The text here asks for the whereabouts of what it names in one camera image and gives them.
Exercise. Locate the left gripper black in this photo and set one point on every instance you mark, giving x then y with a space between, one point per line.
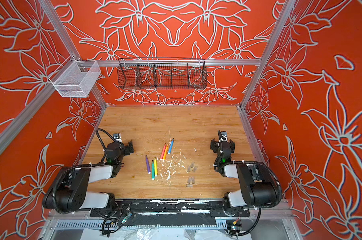
126 147

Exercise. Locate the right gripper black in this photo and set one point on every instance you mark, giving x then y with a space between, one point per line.
222 144

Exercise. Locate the orange marker pen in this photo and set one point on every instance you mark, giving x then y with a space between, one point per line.
166 152

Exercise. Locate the blue marker pen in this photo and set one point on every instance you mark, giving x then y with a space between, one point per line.
171 146

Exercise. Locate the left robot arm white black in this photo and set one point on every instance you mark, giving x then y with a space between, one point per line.
69 191

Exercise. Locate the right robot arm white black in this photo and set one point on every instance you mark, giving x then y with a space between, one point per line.
259 185

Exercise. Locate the purple marker pen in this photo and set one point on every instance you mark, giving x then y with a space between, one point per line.
148 165

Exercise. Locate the green marker pen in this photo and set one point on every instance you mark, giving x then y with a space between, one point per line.
153 170

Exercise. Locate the yellow marker pen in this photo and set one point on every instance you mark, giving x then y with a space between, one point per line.
156 166

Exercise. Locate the pink marker pen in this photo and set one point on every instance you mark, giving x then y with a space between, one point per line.
163 152

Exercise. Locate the white mesh basket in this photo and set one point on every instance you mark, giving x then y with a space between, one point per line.
74 81

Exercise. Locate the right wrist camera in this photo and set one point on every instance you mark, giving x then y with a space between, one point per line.
224 136

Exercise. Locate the black wire basket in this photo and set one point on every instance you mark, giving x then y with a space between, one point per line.
163 74

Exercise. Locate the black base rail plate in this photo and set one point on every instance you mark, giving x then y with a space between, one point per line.
177 211

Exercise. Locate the grey cable duct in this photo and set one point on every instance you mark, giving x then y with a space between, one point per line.
97 225

